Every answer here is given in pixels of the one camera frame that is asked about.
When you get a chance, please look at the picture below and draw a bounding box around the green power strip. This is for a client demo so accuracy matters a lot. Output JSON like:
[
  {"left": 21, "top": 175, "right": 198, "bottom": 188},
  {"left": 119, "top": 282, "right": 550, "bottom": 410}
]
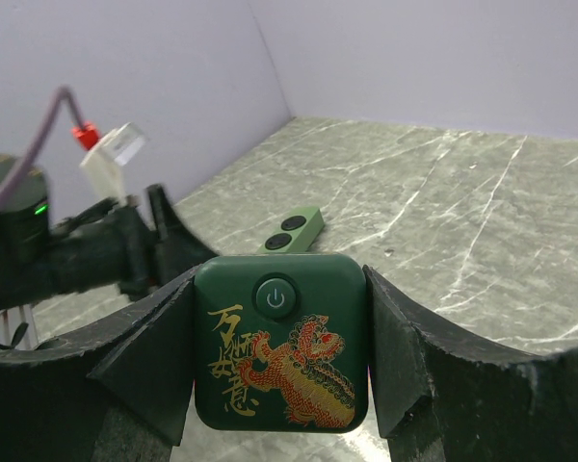
[{"left": 257, "top": 206, "right": 325, "bottom": 254}]

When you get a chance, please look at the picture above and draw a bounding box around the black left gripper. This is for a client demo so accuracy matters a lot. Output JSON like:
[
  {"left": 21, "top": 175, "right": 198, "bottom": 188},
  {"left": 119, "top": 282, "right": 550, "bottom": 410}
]
[{"left": 0, "top": 167, "right": 218, "bottom": 311}]

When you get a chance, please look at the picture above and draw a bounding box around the dark green cube adapter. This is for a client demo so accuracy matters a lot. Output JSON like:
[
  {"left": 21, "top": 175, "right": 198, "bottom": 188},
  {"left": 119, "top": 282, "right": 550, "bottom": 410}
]
[{"left": 194, "top": 253, "right": 368, "bottom": 433}]

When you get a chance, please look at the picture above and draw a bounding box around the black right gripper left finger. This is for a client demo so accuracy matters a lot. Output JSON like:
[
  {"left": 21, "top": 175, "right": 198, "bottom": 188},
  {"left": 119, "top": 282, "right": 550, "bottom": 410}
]
[{"left": 0, "top": 271, "right": 195, "bottom": 461}]

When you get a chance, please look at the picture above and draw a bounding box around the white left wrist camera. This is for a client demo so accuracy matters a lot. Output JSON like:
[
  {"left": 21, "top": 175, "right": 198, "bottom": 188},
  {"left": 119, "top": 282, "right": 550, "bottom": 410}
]
[{"left": 72, "top": 122, "right": 147, "bottom": 205}]

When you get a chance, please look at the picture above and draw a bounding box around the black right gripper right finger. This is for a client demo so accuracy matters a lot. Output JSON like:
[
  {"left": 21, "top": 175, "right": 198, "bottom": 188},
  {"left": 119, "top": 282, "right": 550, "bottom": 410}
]
[{"left": 364, "top": 268, "right": 578, "bottom": 461}]

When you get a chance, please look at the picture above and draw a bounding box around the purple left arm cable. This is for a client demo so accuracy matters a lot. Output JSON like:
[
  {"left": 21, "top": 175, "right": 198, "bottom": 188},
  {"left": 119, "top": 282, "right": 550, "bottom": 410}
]
[{"left": 0, "top": 85, "right": 86, "bottom": 225}]

